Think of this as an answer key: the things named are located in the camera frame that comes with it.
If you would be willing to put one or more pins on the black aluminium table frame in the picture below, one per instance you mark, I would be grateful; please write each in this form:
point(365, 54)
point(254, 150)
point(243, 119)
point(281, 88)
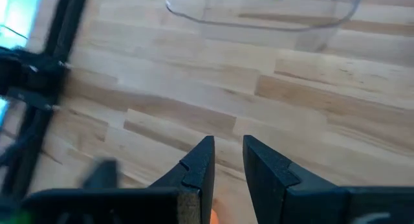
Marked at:
point(61, 23)

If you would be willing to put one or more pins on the clear plastic basket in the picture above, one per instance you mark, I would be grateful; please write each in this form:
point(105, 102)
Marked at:
point(310, 39)

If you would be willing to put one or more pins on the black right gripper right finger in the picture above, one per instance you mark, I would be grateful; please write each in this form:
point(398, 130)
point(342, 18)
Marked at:
point(291, 201)

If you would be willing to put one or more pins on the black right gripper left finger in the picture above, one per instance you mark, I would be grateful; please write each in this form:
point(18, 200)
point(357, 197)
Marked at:
point(113, 206)

